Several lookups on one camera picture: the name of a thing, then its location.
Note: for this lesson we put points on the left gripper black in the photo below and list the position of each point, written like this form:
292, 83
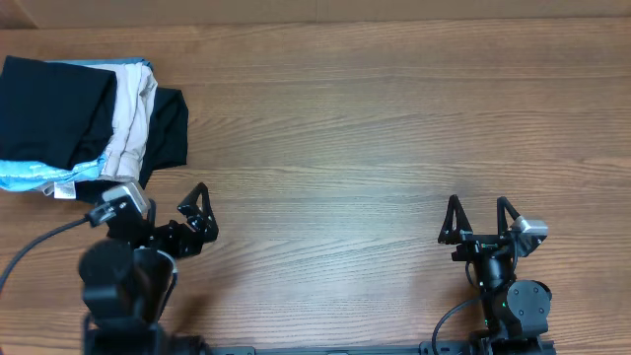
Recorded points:
188, 243

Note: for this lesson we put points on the beige folded garment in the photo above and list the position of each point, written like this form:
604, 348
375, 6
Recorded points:
134, 102

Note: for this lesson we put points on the black folded garment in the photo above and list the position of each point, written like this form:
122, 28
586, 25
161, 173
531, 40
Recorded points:
166, 147

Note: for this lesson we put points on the black t-shirt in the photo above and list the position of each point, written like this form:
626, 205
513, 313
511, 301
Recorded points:
55, 113

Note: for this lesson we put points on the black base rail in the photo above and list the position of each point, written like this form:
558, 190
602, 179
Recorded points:
424, 348

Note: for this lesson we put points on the light blue folded printed shirt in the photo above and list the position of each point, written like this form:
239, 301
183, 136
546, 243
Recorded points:
28, 175

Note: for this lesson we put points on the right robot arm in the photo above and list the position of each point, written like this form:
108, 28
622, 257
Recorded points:
515, 311

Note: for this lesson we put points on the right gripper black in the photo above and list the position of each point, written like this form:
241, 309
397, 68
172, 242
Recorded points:
483, 242

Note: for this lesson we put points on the blue folded garment at bottom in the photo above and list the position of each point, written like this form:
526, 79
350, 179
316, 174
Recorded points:
116, 61

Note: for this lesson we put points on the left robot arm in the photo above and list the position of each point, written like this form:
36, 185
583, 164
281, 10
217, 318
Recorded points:
129, 277

